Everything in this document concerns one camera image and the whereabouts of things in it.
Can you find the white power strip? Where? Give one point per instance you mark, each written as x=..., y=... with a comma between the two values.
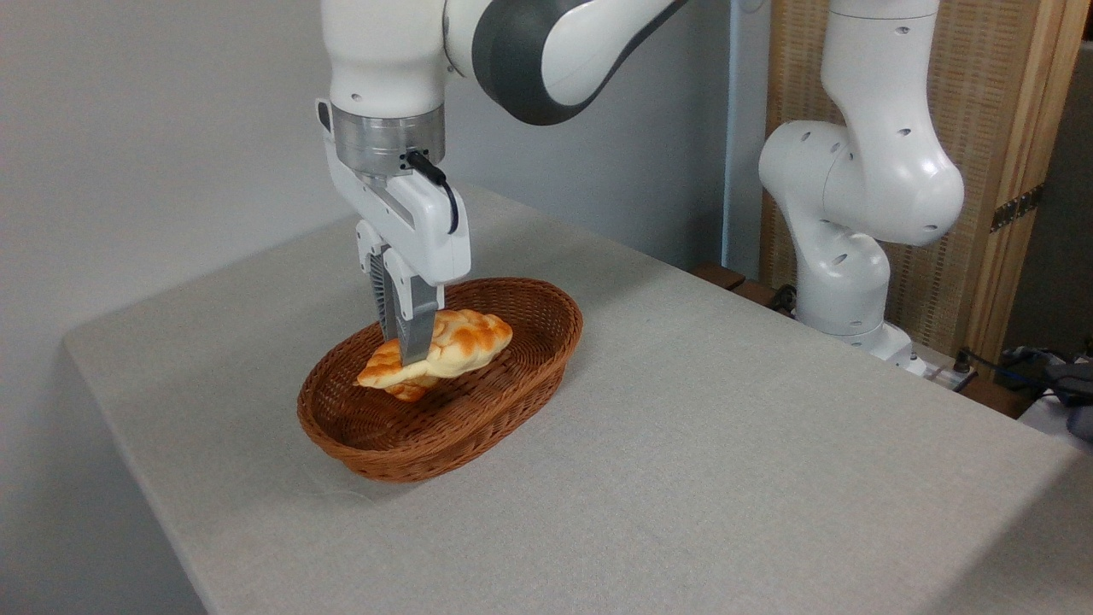
x=939, y=373

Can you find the grey linen tablecloth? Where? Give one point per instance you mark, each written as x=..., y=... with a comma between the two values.
x=700, y=444

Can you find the round golden bread roll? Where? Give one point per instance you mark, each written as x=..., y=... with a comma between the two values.
x=412, y=391

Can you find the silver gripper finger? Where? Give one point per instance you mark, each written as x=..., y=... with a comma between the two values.
x=376, y=282
x=417, y=325

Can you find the dark grey bundled device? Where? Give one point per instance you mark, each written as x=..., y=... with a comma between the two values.
x=1072, y=384

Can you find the brown wicker basket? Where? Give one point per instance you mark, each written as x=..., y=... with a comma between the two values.
x=478, y=410

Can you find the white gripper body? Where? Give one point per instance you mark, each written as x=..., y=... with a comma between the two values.
x=427, y=231

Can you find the pale blue vertical post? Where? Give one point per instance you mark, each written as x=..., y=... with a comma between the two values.
x=741, y=137

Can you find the dark metal screen hinge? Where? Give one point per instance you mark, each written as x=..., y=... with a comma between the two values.
x=1016, y=207

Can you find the wooden rattan folding screen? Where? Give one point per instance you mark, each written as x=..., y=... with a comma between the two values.
x=982, y=102

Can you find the long braided bread loaf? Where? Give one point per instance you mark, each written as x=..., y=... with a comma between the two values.
x=465, y=337

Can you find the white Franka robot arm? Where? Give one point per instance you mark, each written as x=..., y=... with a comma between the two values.
x=888, y=171

